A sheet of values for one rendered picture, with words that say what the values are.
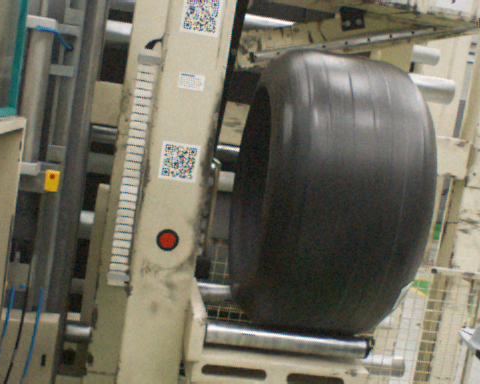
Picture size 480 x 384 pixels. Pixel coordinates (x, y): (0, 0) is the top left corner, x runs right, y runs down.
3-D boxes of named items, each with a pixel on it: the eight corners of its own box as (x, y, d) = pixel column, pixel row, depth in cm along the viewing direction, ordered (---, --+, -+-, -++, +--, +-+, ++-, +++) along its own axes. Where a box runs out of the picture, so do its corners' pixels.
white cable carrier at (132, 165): (107, 284, 143) (140, 48, 138) (108, 278, 148) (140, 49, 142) (128, 286, 144) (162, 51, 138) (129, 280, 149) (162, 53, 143)
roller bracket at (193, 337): (185, 363, 135) (193, 313, 134) (175, 302, 174) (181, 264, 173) (202, 364, 135) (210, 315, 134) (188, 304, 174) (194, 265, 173)
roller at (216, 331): (199, 340, 138) (202, 317, 139) (196, 341, 142) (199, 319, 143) (370, 359, 143) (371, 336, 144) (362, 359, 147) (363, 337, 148)
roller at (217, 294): (188, 304, 166) (192, 287, 165) (188, 295, 171) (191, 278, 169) (330, 320, 172) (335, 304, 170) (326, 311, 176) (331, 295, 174)
